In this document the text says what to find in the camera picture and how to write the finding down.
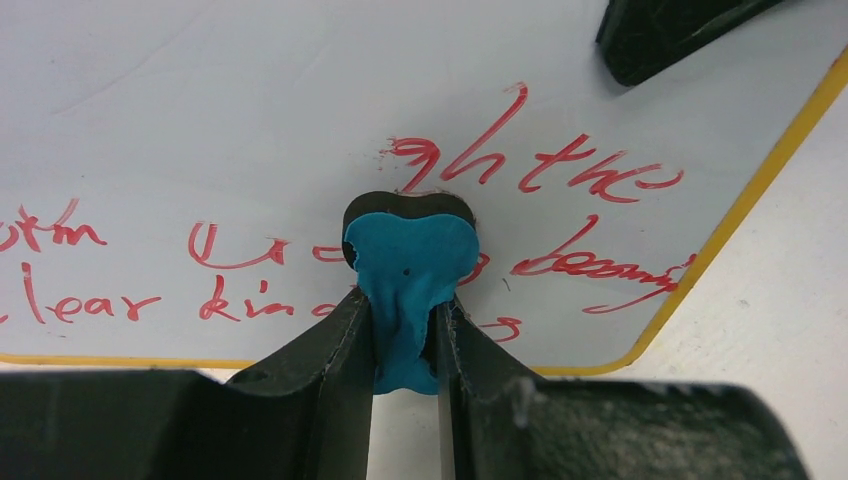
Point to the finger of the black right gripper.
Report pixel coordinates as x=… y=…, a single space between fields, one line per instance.
x=638 y=39

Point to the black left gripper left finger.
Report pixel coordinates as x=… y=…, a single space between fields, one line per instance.
x=303 y=412

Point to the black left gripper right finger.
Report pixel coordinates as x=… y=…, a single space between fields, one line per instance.
x=500 y=420

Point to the blue whiteboard eraser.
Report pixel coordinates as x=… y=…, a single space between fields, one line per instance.
x=410 y=253

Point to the yellow framed whiteboard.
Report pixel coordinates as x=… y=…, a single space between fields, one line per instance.
x=174 y=173

